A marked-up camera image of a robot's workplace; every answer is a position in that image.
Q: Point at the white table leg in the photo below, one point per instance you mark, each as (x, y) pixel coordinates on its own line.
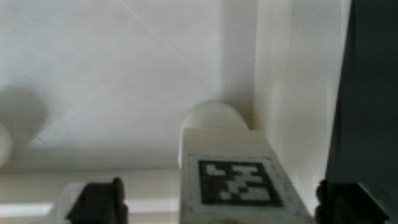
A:
(236, 191)

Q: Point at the white square tabletop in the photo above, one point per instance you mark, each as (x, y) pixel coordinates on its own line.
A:
(112, 63)

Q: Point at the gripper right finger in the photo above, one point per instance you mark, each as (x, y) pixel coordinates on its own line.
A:
(346, 205)

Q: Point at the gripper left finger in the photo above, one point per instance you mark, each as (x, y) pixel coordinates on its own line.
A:
(91, 204)

